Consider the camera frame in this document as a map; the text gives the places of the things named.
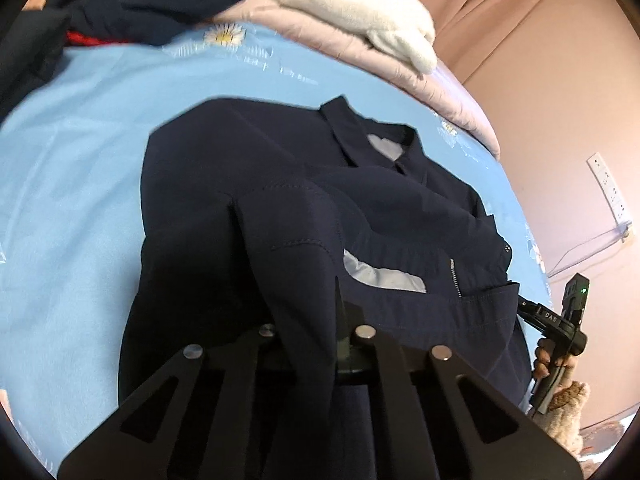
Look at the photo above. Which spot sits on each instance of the pile of dark clothes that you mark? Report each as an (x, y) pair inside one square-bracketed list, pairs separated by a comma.
[(125, 0)]

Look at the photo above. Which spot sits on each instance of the white fluffy blanket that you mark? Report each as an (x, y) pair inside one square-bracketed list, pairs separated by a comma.
[(350, 0)]

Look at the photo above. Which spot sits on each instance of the person's right hand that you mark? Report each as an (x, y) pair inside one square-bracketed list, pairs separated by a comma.
[(542, 360)]

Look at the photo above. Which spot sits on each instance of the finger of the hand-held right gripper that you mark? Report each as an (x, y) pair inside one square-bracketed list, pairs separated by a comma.
[(527, 309)]

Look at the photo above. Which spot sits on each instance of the white power strip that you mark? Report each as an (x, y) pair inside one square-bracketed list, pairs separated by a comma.
[(609, 185)]

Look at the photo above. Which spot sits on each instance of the lilac quilt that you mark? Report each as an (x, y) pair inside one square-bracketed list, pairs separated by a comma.
[(450, 95)]

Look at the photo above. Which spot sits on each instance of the peach curtain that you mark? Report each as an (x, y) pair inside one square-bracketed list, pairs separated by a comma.
[(500, 15)]

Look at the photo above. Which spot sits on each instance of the light blue floral bed sheet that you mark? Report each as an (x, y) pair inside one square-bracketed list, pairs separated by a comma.
[(75, 185)]

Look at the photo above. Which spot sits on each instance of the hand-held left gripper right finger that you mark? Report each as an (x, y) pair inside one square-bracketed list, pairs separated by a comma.
[(343, 320)]

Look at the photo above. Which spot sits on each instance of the navy collared jacket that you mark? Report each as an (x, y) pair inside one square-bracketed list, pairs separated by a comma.
[(200, 185)]

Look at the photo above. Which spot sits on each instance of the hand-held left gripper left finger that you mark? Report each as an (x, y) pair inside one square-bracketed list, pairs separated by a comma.
[(252, 357)]

